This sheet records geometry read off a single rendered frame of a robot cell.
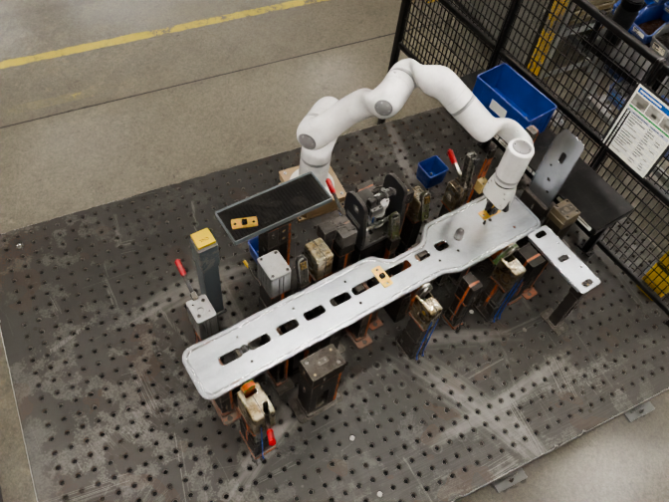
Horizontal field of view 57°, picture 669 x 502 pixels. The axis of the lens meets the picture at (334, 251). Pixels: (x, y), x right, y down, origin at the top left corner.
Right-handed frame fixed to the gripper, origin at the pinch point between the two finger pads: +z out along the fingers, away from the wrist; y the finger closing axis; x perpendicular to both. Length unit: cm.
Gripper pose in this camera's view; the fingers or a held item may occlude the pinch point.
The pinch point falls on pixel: (491, 207)
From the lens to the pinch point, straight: 228.7
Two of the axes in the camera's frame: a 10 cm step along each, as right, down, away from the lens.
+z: -0.9, 5.5, 8.3
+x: 8.4, -4.1, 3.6
